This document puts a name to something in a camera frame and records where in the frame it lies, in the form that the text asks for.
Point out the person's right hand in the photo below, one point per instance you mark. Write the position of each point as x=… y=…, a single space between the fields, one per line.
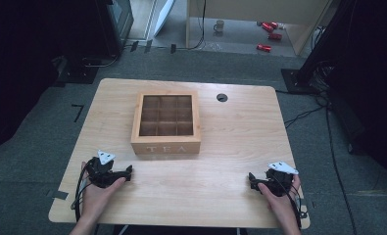
x=282 y=209

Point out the wooden tea box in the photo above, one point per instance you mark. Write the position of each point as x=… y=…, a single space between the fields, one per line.
x=166 y=145

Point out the black tape strip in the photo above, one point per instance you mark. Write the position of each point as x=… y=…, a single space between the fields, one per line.
x=134 y=46
x=148 y=46
x=173 y=48

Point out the red can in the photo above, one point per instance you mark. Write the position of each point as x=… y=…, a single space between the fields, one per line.
x=274 y=24
x=263 y=48
x=275 y=36
x=267 y=27

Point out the black cabinet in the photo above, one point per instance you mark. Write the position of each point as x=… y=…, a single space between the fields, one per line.
x=114 y=26

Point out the person's left hand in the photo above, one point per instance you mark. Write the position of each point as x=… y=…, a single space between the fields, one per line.
x=94 y=202

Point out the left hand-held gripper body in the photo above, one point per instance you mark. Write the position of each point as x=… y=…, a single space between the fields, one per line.
x=101 y=174

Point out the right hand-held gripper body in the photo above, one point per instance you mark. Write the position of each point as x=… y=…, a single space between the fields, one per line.
x=279 y=182

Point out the grey mug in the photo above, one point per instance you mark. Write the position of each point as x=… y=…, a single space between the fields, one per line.
x=218 y=26

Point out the black stand base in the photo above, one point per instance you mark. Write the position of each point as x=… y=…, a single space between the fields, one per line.
x=76 y=73
x=295 y=81

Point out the grey tape strip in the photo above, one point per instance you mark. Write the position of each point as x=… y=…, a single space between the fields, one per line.
x=60 y=195

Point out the white board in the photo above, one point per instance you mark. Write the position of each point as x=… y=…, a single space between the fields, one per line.
x=164 y=16

